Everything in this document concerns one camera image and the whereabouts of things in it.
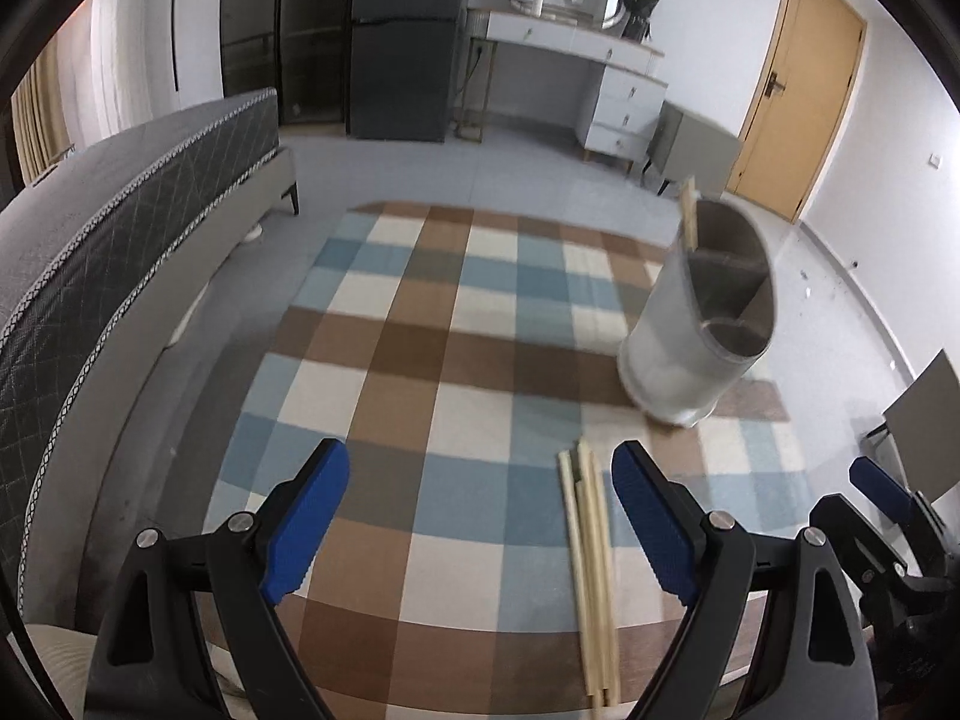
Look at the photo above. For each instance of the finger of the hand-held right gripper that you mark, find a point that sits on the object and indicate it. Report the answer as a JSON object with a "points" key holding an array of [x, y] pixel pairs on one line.
{"points": [[855, 540], [885, 484]]}

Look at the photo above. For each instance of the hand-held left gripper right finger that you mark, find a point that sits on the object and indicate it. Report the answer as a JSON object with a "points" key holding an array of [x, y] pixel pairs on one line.
{"points": [[652, 517]]}

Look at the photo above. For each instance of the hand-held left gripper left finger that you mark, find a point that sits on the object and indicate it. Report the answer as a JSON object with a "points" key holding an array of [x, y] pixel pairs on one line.
{"points": [[307, 521]]}

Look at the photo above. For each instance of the white oval utensil holder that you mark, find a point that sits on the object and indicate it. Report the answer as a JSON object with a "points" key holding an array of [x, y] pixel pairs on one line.
{"points": [[675, 330]]}

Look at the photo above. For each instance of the grey chair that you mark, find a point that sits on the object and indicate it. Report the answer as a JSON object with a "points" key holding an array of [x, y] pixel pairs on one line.
{"points": [[930, 412]]}

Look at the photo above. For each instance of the checkered tablecloth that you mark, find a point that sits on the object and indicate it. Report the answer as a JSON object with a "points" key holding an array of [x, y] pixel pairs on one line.
{"points": [[450, 360]]}

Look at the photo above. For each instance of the grey quilted bed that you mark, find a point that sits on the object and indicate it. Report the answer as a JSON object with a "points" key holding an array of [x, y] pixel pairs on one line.
{"points": [[142, 330]]}

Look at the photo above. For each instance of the grey nightstand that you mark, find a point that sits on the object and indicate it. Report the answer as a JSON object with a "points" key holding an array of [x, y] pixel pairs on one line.
{"points": [[694, 146]]}

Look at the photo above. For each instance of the wooden door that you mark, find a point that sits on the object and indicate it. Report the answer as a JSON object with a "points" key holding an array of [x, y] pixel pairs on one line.
{"points": [[799, 90]]}

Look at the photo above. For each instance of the white dressing table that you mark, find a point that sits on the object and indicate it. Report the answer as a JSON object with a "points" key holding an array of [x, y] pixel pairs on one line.
{"points": [[622, 101]]}

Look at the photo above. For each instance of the slippers on floor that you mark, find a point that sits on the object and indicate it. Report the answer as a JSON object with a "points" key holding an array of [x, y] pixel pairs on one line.
{"points": [[466, 132]]}

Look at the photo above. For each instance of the dark grey refrigerator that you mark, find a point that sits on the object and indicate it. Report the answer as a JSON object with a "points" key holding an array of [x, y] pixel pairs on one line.
{"points": [[405, 52]]}

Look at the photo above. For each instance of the beige curtain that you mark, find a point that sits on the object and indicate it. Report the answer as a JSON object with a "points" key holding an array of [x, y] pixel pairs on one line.
{"points": [[41, 120]]}

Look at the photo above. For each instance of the dark glass cabinet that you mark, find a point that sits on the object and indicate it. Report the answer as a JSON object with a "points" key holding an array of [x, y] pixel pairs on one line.
{"points": [[289, 30]]}

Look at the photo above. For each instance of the white wardrobe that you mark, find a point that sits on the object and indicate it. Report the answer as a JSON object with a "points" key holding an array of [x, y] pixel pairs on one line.
{"points": [[150, 52]]}

